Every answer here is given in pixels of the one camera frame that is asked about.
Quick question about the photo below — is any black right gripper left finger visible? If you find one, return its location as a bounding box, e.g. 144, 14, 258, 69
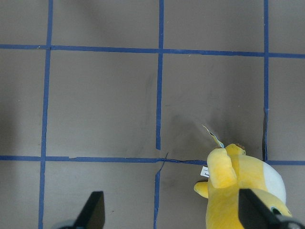
56, 191, 105, 229

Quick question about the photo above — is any yellow plush toy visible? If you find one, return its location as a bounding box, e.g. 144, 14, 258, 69
193, 134, 292, 229

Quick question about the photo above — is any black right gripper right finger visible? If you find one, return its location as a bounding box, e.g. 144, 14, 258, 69
238, 189, 305, 229

